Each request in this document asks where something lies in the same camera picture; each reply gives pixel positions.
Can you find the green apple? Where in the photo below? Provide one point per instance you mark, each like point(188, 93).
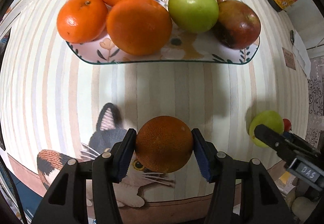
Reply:
point(194, 16)
point(269, 118)

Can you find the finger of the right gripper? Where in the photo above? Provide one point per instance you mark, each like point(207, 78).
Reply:
point(273, 139)

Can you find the small brown card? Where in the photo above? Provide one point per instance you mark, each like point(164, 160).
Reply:
point(289, 59)

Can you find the striped cat table mat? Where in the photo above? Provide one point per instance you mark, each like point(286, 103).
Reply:
point(50, 99)

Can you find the dark red apple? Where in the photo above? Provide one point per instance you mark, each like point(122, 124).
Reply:
point(238, 26)

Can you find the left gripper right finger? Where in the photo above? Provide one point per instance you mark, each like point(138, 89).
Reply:
point(218, 169)

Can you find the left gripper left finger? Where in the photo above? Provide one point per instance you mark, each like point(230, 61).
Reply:
point(108, 169)

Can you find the small orange left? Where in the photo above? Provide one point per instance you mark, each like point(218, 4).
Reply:
point(81, 21)

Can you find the white folded paper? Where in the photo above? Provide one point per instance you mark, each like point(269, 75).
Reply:
point(300, 52)

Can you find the orange front on plate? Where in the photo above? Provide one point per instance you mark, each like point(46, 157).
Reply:
point(139, 27)

